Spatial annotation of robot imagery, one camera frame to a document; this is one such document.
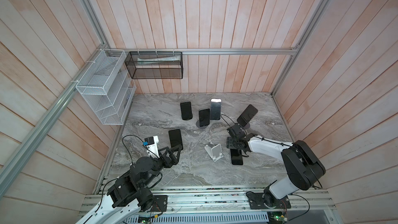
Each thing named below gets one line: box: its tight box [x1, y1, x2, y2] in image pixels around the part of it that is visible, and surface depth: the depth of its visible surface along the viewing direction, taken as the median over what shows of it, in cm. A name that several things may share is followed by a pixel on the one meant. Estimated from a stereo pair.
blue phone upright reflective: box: [209, 98, 222, 121], surface depth 104 cm
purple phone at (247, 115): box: [236, 104, 259, 128], surface depth 97 cm
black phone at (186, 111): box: [180, 101, 193, 121], surface depth 100 cm
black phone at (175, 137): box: [168, 128, 183, 151], surface depth 88 cm
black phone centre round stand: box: [199, 108, 210, 128], surface depth 93 cm
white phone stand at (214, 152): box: [204, 143, 224, 162], surface depth 88 cm
